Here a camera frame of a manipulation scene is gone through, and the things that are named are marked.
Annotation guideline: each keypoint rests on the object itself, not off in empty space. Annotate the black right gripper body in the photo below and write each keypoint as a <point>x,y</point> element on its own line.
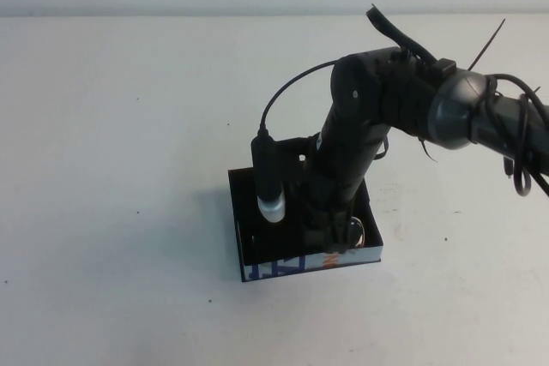
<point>319,203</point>

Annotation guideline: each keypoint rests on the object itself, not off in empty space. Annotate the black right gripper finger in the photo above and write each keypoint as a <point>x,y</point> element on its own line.
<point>314,238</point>
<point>339,239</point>

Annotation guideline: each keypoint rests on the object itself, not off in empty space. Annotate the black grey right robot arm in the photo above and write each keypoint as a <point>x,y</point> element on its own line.
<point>356,96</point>

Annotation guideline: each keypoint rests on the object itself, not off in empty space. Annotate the black glasses case blue lettering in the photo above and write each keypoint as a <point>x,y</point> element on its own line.
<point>274,271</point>

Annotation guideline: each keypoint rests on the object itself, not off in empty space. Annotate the black zip tie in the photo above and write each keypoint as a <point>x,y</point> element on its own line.
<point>486,44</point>

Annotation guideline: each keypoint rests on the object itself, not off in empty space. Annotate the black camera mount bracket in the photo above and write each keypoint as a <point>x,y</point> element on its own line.
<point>296,156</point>

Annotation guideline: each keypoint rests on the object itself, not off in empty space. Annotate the black cylindrical camera white tip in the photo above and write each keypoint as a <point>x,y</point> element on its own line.
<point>268,177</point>

